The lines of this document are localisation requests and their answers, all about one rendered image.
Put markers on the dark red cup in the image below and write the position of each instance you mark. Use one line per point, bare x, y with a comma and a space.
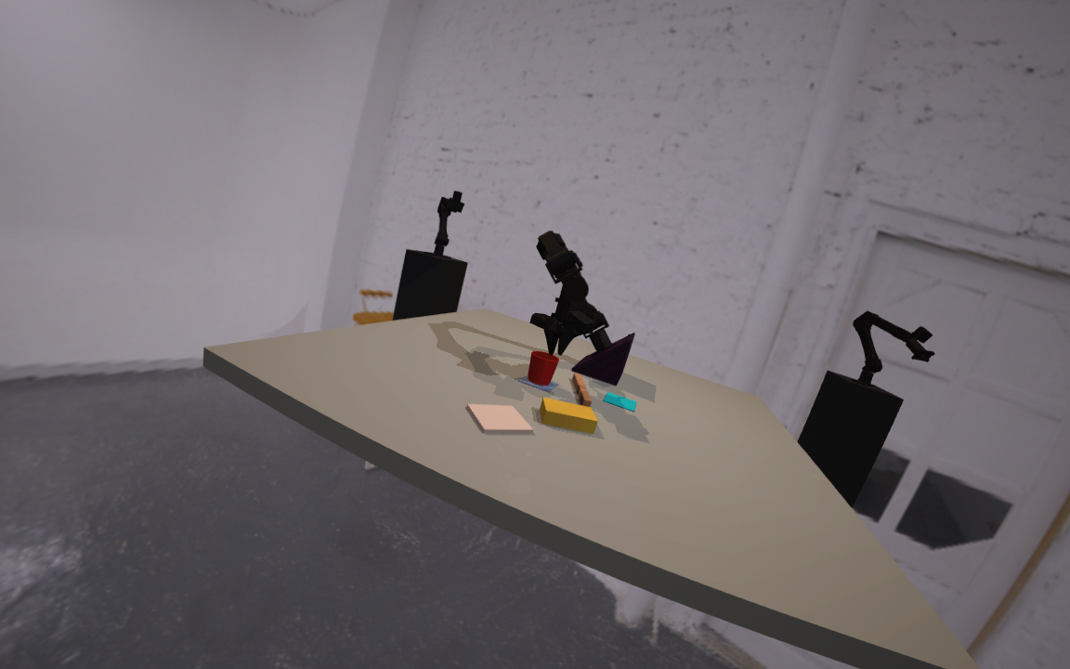
542, 368

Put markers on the long wooden bar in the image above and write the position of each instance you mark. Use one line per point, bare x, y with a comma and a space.
582, 391

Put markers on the pink flat square pad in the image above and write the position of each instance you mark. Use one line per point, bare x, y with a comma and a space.
499, 419

